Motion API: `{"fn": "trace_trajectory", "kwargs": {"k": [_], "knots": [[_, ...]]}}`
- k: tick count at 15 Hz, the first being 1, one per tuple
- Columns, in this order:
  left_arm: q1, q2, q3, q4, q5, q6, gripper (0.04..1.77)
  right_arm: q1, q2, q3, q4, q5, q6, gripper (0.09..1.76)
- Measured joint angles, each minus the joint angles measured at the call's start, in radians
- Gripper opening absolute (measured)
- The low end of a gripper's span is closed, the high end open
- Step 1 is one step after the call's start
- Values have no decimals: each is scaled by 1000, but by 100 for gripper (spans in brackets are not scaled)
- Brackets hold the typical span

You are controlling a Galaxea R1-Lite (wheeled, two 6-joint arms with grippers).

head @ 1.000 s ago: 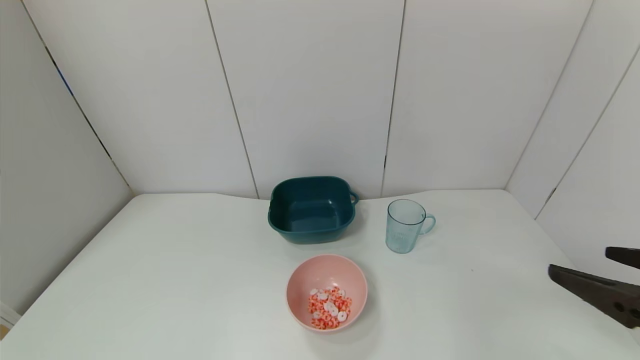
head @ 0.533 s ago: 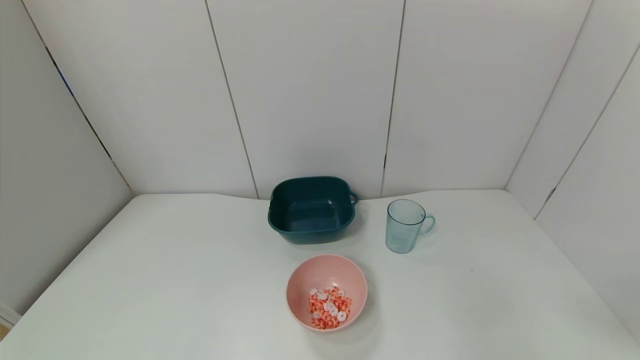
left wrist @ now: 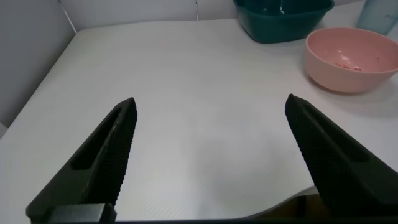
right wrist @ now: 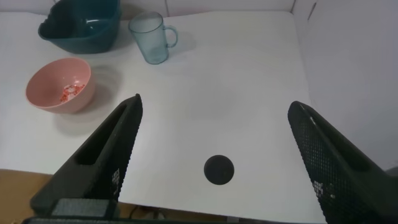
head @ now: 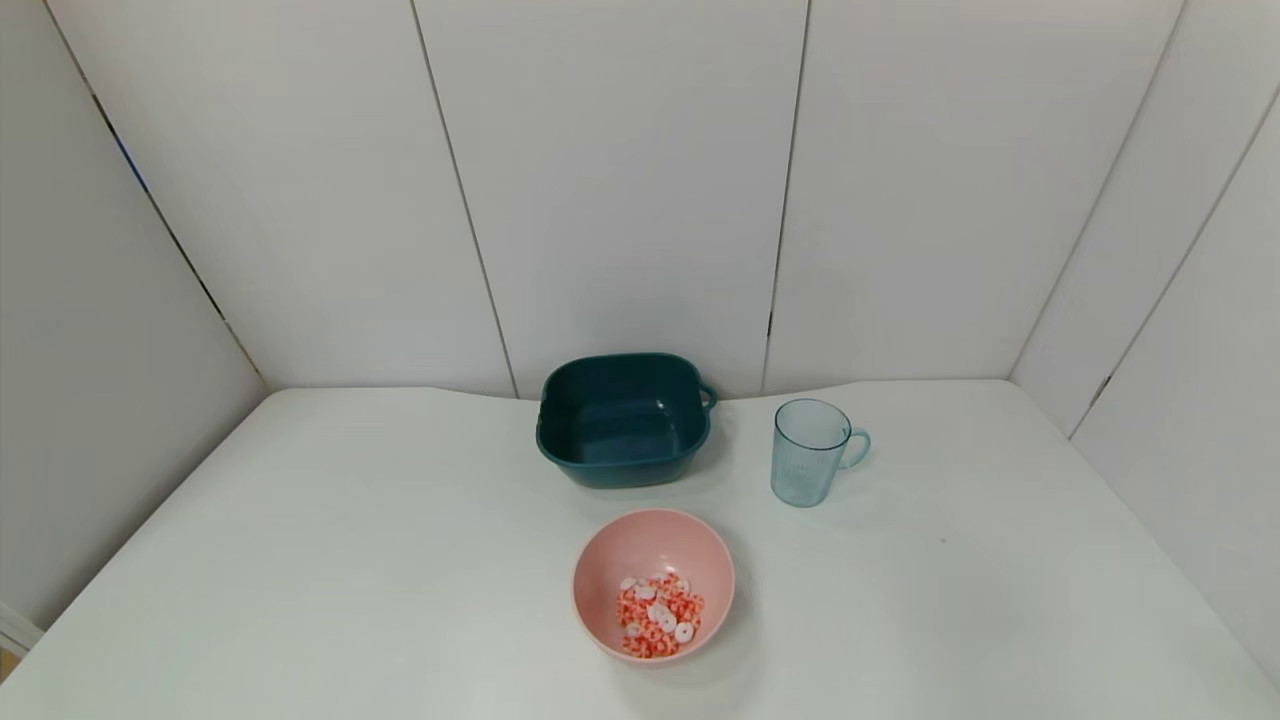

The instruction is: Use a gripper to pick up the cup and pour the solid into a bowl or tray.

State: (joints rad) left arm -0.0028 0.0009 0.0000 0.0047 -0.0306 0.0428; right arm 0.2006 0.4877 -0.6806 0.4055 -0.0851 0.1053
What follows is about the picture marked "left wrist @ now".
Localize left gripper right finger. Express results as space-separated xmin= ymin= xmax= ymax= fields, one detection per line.
xmin=284 ymin=93 xmax=398 ymax=218

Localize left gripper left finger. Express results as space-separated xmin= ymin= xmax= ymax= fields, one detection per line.
xmin=25 ymin=96 xmax=139 ymax=223

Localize pink white shrimp pieces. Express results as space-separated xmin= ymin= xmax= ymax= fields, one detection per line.
xmin=333 ymin=49 xmax=382 ymax=73

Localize clear blue ribbed cup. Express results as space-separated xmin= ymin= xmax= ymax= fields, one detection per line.
xmin=355 ymin=0 xmax=398 ymax=36

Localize pink round bowl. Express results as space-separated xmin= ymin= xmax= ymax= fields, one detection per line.
xmin=304 ymin=27 xmax=398 ymax=95

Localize dark teal square basin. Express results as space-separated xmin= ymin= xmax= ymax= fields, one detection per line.
xmin=233 ymin=0 xmax=335 ymax=45

